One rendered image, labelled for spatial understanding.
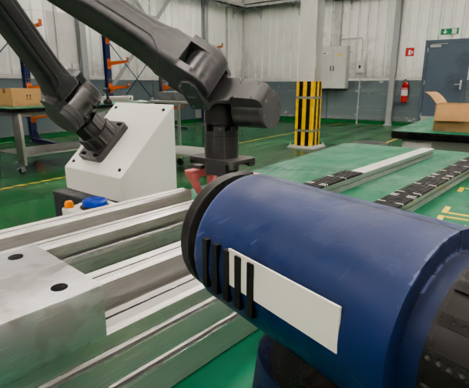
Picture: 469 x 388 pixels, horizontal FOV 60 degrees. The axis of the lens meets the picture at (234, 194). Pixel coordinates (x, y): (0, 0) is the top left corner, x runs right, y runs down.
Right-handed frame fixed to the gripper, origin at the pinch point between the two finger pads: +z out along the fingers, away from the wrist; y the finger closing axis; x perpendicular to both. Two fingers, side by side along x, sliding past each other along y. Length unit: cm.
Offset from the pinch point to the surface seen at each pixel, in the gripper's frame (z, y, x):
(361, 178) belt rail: 4, 2, 53
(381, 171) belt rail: 4, 2, 66
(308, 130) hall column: 52, -316, 542
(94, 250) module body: -1.3, 3.7, -26.8
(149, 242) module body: -0.5, 4.7, -19.4
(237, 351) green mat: 4.8, 24.4, -23.7
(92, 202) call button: -2.6, -11.9, -18.0
